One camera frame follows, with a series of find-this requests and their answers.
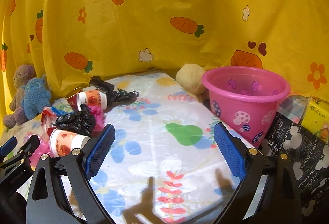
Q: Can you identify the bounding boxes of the black printed bag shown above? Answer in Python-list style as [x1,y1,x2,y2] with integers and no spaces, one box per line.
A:
[259,111,329,217]

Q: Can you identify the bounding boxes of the clear plaid packet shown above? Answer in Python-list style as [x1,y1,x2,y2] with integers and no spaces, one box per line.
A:
[279,94,311,124]

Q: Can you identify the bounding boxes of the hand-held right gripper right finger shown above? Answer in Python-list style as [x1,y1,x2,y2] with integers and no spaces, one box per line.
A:
[213,122,302,224]

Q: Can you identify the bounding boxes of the white orange paper cup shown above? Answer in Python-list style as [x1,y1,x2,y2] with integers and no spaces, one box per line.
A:
[49,128,92,158]
[76,90,107,110]

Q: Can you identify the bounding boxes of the red paper cup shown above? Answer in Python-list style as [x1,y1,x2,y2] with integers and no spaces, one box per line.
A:
[65,87,83,110]

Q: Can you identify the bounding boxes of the red white wrapper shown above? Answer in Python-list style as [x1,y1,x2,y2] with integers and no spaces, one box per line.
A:
[41,107,59,137]

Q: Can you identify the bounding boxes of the pink mushroom print bucket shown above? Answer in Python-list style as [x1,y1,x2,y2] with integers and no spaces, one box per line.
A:
[201,66,291,149]

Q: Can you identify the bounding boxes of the beige plush ball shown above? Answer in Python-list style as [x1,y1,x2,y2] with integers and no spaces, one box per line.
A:
[175,63,207,95]

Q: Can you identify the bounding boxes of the blue foam net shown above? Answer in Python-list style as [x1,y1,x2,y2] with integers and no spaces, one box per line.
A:
[50,106,75,118]

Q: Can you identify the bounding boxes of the yellow carrot print curtain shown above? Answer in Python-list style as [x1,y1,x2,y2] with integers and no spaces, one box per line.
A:
[0,0,329,122]

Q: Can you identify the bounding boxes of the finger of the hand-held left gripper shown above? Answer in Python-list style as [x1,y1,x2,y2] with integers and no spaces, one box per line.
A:
[0,136,18,157]
[5,134,41,170]

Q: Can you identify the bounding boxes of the blue plush toy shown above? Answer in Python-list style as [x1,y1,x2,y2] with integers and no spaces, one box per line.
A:
[21,74,53,120]

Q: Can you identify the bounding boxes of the yellow tissue packet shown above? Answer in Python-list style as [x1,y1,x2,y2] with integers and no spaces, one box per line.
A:
[299,96,329,143]

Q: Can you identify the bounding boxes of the purple teddy bear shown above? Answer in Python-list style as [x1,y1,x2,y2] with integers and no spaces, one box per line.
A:
[3,64,36,129]

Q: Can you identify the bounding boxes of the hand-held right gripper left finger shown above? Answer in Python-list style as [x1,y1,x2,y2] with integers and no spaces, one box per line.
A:
[26,123,116,224]

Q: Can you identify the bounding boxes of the black plastic bag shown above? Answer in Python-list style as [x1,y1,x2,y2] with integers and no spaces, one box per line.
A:
[89,76,139,107]
[53,104,98,136]

